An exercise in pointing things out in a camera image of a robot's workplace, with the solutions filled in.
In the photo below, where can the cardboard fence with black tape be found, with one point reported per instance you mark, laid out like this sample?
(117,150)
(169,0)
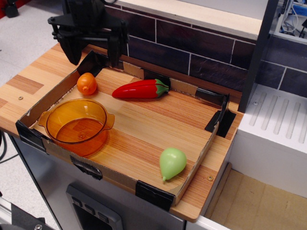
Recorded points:
(187,118)

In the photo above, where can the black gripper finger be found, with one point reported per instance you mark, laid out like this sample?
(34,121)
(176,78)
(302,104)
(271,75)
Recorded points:
(114,50)
(71,48)

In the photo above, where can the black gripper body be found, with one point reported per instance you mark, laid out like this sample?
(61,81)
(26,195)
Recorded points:
(86,27)

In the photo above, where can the orange toy carrot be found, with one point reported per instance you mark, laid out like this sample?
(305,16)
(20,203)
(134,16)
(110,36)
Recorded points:
(86,84)

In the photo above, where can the grey toy oven panel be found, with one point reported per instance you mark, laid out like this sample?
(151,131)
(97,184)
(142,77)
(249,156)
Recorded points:
(91,214)

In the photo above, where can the transparent orange plastic pot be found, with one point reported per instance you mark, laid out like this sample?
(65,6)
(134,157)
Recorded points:
(79,125)

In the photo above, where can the red toy chili pepper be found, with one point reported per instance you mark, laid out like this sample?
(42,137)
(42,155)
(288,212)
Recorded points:
(144,89)

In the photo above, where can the white toy sink drainboard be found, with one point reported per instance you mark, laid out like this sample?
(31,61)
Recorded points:
(271,141)

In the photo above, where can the green toy pear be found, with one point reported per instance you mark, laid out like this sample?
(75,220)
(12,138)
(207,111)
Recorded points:
(172,162)

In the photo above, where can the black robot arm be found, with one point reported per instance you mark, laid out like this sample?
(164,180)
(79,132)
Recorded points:
(91,6)

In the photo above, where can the dark grey vertical post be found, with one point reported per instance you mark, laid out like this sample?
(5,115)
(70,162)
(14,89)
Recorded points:
(262,40)

